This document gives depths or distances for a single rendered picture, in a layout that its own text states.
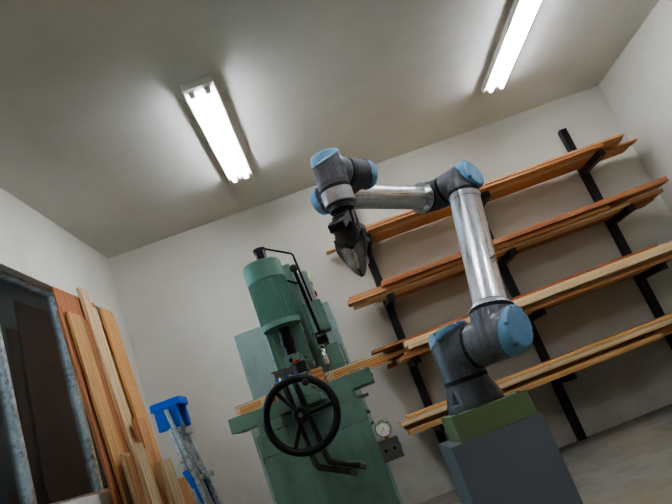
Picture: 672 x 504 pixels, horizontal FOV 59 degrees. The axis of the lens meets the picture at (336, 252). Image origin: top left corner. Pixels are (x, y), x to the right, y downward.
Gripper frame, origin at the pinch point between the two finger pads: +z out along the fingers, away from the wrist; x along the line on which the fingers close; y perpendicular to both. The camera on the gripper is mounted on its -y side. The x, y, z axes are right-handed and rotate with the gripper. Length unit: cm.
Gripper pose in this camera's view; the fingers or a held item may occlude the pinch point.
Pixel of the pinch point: (360, 271)
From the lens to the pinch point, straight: 160.0
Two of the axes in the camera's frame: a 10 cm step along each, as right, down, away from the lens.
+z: 2.9, 9.2, -2.6
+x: -8.9, 3.7, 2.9
